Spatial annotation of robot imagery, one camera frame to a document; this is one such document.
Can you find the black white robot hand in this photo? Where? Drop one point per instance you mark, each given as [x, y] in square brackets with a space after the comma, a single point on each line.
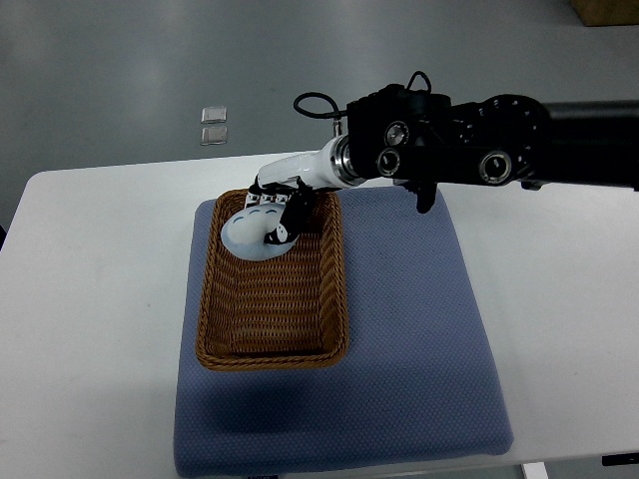
[318, 170]

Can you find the blue white plush toy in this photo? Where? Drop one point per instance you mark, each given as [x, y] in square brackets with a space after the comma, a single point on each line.
[244, 234]

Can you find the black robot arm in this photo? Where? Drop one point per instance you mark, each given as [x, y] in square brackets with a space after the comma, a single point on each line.
[421, 140]

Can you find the brown wicker basket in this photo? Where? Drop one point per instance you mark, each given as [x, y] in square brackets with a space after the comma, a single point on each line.
[283, 313]

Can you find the lower metal floor plate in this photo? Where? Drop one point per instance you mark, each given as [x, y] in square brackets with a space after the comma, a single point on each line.
[214, 135]

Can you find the metal floor plate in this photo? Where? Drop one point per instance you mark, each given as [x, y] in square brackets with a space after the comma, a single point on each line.
[214, 115]
[214, 135]

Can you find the upper metal floor plate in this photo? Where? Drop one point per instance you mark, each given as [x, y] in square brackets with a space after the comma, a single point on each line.
[214, 115]

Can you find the blue fabric mat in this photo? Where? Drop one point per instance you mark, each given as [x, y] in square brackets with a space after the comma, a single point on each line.
[417, 383]

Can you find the brown cardboard box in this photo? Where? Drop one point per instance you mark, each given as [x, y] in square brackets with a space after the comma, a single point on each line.
[602, 13]

